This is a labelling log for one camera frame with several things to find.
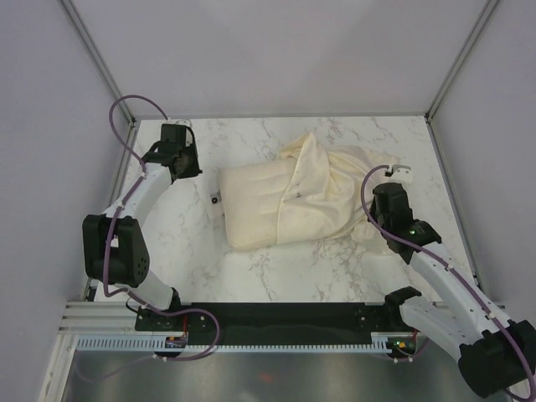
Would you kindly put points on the shiny metal sheet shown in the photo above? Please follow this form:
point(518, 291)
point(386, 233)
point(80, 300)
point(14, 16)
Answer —
point(433, 376)

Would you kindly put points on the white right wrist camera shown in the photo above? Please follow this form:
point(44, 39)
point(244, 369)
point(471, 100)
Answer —
point(397, 173)

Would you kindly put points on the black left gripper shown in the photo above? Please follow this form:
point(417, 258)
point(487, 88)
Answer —
point(191, 147)

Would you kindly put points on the cream satin pillowcase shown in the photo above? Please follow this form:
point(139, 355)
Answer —
point(322, 200)

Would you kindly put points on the cream pillow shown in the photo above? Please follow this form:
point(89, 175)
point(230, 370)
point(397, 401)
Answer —
point(250, 197)

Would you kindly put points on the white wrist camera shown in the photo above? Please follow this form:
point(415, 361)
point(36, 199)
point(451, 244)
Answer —
point(185, 122)
point(397, 173)

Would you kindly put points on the aluminium frame post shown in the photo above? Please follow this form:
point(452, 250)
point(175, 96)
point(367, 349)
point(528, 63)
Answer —
point(83, 34)
point(470, 42)

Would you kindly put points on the right aluminium frame post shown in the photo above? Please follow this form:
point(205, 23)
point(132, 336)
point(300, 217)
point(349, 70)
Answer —
point(470, 42)

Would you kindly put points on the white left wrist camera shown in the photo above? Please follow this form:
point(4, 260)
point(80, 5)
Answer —
point(185, 122)

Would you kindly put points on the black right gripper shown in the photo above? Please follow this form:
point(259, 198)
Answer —
point(373, 205)

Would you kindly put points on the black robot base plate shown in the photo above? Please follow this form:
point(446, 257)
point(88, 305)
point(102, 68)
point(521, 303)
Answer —
point(292, 337)

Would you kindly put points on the left aluminium frame post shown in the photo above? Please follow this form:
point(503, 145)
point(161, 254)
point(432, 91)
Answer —
point(83, 34)

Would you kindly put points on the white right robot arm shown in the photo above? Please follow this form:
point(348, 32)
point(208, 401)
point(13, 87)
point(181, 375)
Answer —
point(492, 351)

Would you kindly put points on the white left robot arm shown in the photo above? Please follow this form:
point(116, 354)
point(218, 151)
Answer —
point(115, 250)

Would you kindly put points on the white slotted cable duct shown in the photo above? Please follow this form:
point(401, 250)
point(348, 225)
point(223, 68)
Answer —
point(164, 344)

